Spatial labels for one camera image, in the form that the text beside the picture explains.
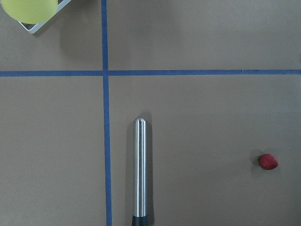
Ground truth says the white wire cup rack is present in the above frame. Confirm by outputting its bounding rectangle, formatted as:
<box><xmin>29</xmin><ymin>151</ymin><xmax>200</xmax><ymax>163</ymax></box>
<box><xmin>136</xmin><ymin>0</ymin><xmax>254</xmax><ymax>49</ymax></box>
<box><xmin>19</xmin><ymin>0</ymin><xmax>71</xmax><ymax>34</ymax></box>

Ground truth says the red strawberry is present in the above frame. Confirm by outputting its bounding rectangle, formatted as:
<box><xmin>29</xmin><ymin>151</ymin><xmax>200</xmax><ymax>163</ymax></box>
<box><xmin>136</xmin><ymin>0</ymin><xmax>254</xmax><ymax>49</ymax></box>
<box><xmin>258</xmin><ymin>153</ymin><xmax>279</xmax><ymax>170</ymax></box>

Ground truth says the steel muddler black tip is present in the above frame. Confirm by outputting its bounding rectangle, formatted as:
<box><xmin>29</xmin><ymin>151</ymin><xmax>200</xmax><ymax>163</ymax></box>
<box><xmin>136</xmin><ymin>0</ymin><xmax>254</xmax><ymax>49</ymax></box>
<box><xmin>132</xmin><ymin>117</ymin><xmax>148</xmax><ymax>226</ymax></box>

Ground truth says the yellow cup on rack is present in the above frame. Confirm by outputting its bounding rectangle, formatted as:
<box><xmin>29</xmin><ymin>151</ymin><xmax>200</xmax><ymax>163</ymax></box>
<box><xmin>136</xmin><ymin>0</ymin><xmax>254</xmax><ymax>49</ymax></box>
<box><xmin>0</xmin><ymin>0</ymin><xmax>58</xmax><ymax>24</ymax></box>

